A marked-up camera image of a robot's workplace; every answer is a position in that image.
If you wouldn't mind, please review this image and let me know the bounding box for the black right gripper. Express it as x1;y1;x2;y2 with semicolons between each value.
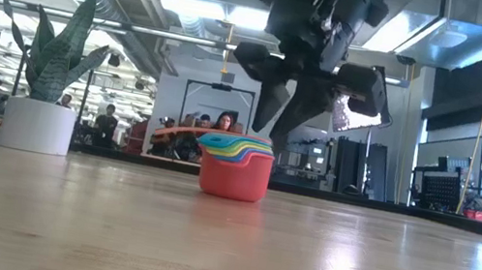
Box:
220;0;404;159

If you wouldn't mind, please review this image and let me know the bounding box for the teal plastic measuring cup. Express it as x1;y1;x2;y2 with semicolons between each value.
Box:
196;129;274;159

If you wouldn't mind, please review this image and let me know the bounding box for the yellow plastic measuring cup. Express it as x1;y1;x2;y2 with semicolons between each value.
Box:
205;141;275;165

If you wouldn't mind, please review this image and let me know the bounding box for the green plastic measuring cup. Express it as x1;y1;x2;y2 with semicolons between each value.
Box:
200;137;275;163

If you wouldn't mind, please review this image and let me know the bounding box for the red-orange plastic measuring cup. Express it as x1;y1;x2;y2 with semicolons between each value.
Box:
144;119;280;207

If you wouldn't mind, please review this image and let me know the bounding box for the tilted flat screen monitor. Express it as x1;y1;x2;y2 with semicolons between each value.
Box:
328;58;401;142

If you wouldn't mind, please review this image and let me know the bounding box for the black equipment rack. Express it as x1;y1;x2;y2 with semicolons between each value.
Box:
328;135;392;201

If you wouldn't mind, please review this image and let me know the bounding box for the black perforated metal stand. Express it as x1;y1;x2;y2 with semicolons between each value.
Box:
407;149;482;218

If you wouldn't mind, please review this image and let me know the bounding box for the green snake plant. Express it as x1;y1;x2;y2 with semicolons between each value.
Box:
0;0;120;112

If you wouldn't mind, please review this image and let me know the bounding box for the white round plant pot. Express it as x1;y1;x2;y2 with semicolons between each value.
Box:
0;94;80;160

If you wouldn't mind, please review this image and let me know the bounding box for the black metal gantry frame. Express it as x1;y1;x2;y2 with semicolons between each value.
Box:
177;77;258;137

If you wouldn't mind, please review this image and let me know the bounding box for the black aluminium table frame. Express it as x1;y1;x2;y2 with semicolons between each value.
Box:
0;126;482;241

